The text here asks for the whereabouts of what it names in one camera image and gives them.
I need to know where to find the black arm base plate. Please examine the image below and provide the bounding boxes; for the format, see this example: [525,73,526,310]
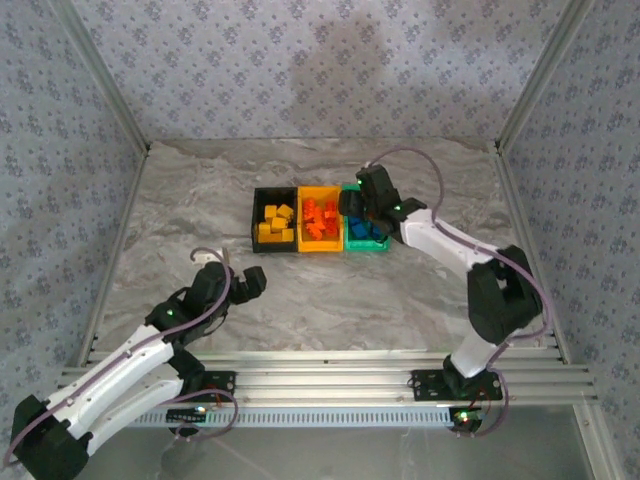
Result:
[144,370,237,402]
[409,368,504,402]

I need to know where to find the aluminium frame leg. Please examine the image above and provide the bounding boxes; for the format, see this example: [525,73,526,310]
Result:
[572,403,626,480]

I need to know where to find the black plastic bin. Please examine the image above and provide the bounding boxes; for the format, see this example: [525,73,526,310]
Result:
[251,186,301,255]

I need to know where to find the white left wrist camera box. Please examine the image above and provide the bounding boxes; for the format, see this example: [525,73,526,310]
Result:
[193,248,229,266]

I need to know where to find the white slotted cable duct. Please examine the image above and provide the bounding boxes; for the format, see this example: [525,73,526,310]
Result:
[129,405,456,429]

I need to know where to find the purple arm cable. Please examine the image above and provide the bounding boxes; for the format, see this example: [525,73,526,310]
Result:
[2,246,239,464]
[364,146,551,439]

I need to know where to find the black circuit board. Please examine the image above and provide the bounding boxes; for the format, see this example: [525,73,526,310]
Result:
[167,407,210,424]

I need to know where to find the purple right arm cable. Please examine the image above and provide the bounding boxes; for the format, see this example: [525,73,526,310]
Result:
[364,146,551,439]

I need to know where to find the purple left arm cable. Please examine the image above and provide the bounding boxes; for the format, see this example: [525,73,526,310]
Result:
[2,246,239,464]

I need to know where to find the narrow aluminium extrusion rail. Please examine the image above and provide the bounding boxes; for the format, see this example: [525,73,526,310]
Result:
[79,348,572,368]

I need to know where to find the aluminium table side rail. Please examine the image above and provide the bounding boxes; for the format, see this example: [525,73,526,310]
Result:
[494,147,572,364]
[77,147,151,364]

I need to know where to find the green plastic bin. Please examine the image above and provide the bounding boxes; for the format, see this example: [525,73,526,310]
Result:
[341,183,392,254]

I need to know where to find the aluminium frame post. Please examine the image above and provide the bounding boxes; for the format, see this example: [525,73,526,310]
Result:
[493,0,600,152]

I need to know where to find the wide aluminium extrusion beam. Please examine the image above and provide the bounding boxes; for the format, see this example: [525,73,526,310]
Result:
[53,364,600,406]

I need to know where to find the circuit board with green light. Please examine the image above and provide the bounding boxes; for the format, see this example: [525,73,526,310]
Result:
[448,406,484,434]

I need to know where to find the yellow plastic bin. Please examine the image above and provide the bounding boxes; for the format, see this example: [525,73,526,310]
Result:
[296,185,347,254]

